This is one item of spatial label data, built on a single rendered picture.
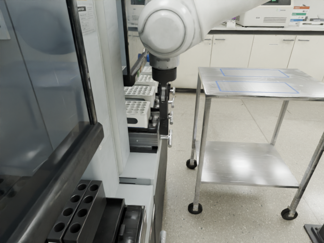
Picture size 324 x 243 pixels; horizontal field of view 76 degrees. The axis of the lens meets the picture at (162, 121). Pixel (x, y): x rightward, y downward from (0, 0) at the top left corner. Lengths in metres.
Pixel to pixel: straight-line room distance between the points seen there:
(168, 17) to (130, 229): 0.37
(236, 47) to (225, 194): 2.01
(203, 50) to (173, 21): 2.60
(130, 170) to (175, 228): 0.81
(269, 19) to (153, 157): 2.67
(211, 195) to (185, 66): 1.92
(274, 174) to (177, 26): 1.20
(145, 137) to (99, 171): 0.27
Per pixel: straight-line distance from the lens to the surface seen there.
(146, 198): 0.56
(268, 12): 3.10
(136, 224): 0.42
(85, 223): 0.37
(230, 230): 1.44
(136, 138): 0.68
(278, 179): 1.42
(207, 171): 1.32
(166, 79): 0.61
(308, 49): 3.39
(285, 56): 3.28
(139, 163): 0.66
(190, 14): 0.40
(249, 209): 1.57
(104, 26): 0.46
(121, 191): 0.59
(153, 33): 0.39
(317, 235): 1.59
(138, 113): 0.66
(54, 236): 0.37
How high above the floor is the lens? 1.17
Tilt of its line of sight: 30 degrees down
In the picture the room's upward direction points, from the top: straight up
